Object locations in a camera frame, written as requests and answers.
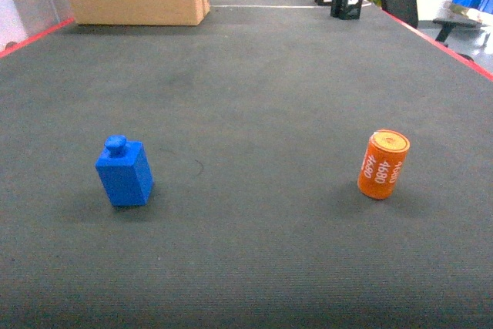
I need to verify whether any orange cylindrical cap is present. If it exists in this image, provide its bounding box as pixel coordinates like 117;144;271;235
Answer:
357;129;411;200

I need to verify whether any red conveyor frame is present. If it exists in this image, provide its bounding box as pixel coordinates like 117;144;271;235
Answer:
1;10;492;81

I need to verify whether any black conveyor belt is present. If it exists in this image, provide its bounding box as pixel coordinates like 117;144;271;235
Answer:
1;0;492;328

